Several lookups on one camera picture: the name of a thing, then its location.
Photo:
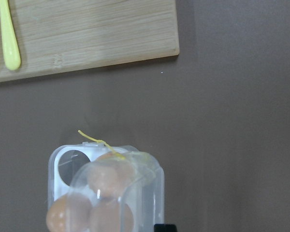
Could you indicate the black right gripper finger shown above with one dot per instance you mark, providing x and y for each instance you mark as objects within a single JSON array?
[{"x": 165, "y": 228}]

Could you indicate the clear plastic egg box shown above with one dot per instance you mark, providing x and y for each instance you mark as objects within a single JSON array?
[{"x": 67, "y": 174}]

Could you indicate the brown egg from bowl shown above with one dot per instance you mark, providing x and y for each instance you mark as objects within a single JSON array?
[{"x": 69, "y": 213}]

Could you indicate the brown egg in box rear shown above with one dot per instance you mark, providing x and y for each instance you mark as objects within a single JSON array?
[{"x": 106, "y": 216}]

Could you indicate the brown egg in box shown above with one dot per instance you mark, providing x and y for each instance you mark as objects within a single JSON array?
[
  {"x": 106, "y": 216},
  {"x": 109, "y": 175}
]

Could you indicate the brown egg in box front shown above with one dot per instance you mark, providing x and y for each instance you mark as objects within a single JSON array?
[{"x": 109, "y": 175}]

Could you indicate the wooden cutting board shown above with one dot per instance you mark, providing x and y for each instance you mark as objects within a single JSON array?
[{"x": 56, "y": 36}]

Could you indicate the yellow plastic knife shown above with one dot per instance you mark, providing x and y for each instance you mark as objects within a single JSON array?
[{"x": 11, "y": 54}]

